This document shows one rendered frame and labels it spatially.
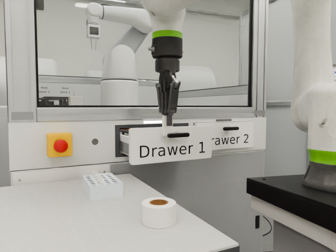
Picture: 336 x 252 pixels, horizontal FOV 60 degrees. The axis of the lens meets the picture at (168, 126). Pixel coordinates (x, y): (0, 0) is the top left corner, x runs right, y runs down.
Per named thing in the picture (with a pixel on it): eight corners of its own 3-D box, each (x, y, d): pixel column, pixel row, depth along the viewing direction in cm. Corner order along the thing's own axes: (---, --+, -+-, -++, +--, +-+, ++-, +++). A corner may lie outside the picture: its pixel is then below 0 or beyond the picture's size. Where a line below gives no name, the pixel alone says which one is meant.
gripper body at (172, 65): (150, 60, 91) (150, 90, 91) (162, 56, 83) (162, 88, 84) (172, 61, 94) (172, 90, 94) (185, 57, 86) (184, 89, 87)
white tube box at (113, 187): (123, 197, 75) (123, 182, 75) (89, 201, 72) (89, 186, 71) (111, 185, 86) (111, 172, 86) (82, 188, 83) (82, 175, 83)
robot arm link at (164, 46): (190, 38, 86) (176, 44, 94) (154, 34, 81) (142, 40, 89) (190, 59, 87) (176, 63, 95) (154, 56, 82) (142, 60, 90)
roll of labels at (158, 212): (183, 221, 59) (183, 202, 59) (157, 232, 54) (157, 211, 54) (159, 212, 64) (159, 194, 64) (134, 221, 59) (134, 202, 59)
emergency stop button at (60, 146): (68, 152, 87) (68, 139, 87) (54, 153, 85) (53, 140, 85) (67, 151, 90) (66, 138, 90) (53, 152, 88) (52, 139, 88)
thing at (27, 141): (265, 149, 132) (266, 117, 131) (9, 171, 87) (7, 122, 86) (171, 132, 217) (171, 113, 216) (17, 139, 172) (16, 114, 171)
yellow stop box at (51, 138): (73, 156, 90) (72, 133, 89) (47, 158, 87) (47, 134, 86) (70, 154, 95) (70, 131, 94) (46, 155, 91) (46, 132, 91)
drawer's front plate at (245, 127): (253, 147, 126) (253, 121, 125) (195, 151, 113) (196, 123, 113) (250, 146, 128) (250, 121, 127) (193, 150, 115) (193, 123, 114)
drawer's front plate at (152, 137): (211, 157, 99) (212, 125, 99) (130, 165, 87) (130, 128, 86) (208, 157, 101) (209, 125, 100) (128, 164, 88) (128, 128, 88)
